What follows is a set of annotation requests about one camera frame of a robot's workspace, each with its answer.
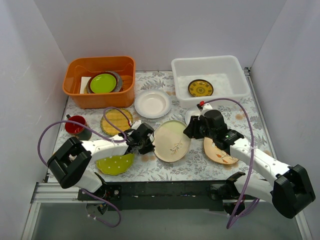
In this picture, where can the lime green round plate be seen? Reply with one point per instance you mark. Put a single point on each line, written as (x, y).
(103, 83)

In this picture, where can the white deep plate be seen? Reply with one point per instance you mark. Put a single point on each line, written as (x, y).
(152, 103)
(193, 111)

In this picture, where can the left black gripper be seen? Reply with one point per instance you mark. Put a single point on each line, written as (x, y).
(146, 144)

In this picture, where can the white deep plate left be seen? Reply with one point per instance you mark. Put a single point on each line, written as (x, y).
(152, 103)

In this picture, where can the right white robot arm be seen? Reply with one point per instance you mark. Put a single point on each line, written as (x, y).
(287, 188)

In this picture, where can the round bamboo mat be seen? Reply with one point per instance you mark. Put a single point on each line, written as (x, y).
(118, 119)

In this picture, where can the green dotted scalloped plate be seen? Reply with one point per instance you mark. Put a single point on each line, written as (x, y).
(115, 165)

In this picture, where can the white card in bin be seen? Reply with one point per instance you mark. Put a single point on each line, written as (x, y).
(83, 84)

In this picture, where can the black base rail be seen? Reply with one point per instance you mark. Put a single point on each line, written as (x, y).
(169, 195)

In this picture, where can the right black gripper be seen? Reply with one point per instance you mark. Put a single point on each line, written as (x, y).
(194, 127)

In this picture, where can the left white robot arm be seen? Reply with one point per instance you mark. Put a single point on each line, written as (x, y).
(69, 163)

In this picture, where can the white deep plate right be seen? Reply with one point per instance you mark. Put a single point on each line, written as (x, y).
(193, 111)

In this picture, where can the cream plate with bird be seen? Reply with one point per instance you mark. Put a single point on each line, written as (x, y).
(217, 155)

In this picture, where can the yellow black patterned plate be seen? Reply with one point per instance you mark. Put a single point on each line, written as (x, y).
(200, 88)

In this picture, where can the cream plate with twig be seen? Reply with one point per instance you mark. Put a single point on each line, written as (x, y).
(171, 144)

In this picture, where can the floral table cloth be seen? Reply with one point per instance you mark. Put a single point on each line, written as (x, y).
(195, 165)

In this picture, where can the stack of dark plates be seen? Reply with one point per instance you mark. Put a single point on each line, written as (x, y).
(119, 85)

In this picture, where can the black mug red inside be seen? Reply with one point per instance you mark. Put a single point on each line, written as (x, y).
(78, 131)

